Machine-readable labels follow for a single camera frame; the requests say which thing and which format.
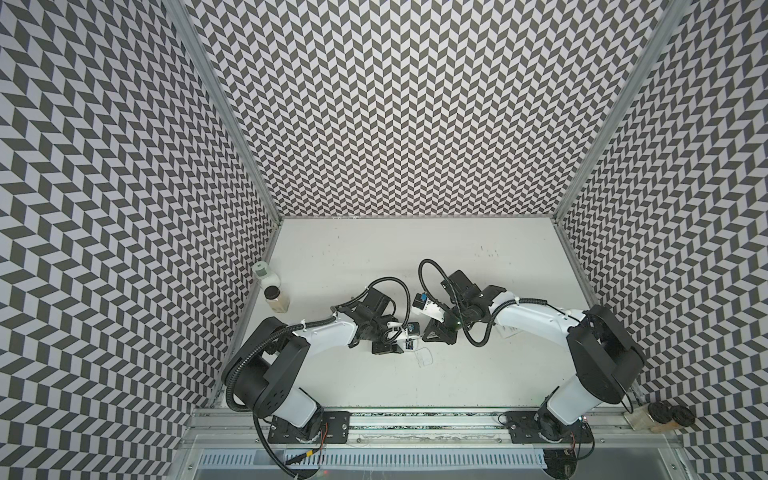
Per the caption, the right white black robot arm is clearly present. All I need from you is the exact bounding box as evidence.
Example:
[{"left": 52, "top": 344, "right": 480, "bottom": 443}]
[{"left": 413, "top": 259, "right": 647, "bottom": 444}]

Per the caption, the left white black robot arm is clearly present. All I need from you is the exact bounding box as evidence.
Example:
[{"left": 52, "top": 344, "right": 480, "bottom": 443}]
[{"left": 221, "top": 276, "right": 412, "bottom": 441}]

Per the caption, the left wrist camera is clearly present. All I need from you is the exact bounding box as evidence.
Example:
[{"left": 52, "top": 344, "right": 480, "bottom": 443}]
[{"left": 385, "top": 322, "right": 411, "bottom": 342}]

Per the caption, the white remote control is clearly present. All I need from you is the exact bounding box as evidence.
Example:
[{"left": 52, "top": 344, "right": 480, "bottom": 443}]
[{"left": 397, "top": 323, "right": 421, "bottom": 352}]

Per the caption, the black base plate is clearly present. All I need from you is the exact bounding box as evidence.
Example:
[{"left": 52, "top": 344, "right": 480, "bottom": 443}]
[
  {"left": 497, "top": 410, "right": 595, "bottom": 445},
  {"left": 268, "top": 411, "right": 351, "bottom": 444}
]

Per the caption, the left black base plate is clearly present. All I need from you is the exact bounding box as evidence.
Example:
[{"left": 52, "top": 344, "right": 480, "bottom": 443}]
[{"left": 268, "top": 411, "right": 351, "bottom": 444}]

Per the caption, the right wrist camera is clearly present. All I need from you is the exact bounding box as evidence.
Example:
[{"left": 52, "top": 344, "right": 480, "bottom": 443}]
[{"left": 412, "top": 293, "right": 444, "bottom": 322}]

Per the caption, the white slotted cable duct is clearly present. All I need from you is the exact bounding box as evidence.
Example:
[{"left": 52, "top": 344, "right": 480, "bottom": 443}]
[{"left": 198, "top": 448, "right": 546, "bottom": 471}]

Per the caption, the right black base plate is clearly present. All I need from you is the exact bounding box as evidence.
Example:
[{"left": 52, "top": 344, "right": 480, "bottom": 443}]
[{"left": 497, "top": 410, "right": 595, "bottom": 445}]

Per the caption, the white bottle green cap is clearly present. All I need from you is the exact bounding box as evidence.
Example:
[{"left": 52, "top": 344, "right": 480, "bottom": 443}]
[{"left": 252, "top": 261, "right": 281, "bottom": 289}]

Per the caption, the clear jar black lid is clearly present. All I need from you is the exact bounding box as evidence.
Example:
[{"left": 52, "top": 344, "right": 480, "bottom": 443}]
[{"left": 623, "top": 400, "right": 672, "bottom": 431}]

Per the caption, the jar with black lid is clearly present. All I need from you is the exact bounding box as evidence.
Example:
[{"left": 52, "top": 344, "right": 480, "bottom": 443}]
[{"left": 264, "top": 285, "right": 290, "bottom": 314}]

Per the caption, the aluminium mounting rail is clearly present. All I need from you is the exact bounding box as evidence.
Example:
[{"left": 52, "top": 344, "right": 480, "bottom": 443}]
[{"left": 179, "top": 407, "right": 682, "bottom": 450}]

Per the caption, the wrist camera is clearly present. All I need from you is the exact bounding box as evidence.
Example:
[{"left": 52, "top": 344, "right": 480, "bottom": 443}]
[
  {"left": 385, "top": 322, "right": 411, "bottom": 342},
  {"left": 412, "top": 293, "right": 444, "bottom": 322}
]

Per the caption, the brown jar black lid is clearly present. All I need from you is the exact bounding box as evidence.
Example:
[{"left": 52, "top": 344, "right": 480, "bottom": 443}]
[{"left": 650, "top": 405, "right": 697, "bottom": 434}]

